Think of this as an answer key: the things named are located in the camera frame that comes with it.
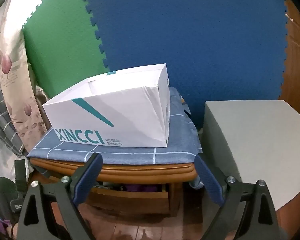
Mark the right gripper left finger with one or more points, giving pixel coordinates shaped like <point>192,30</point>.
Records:
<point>50,211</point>

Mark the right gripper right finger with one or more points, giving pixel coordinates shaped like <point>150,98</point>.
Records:
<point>258,221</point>

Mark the wooden drawer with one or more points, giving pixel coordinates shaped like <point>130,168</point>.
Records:
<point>137,203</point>

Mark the wooden nightstand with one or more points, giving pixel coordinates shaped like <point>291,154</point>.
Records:
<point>169,176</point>

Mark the white patterned bedsheet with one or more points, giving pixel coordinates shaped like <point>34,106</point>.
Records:
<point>7,159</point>

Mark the blue checked cloth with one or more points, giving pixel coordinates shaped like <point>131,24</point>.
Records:
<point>183,144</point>

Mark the grey plaid pillow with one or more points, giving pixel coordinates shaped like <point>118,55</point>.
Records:
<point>8,133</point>

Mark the white XINCCI shoe box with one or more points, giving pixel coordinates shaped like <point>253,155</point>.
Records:
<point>125,108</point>

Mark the wooden wardrobe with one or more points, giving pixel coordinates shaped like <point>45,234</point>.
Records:
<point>290,89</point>

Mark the beige floral curtain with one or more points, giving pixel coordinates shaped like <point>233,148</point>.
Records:
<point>17,80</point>

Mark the green foam mat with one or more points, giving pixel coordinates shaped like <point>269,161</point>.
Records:
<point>61,45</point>

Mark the blue foam mat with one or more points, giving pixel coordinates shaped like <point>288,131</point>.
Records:
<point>213,49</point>

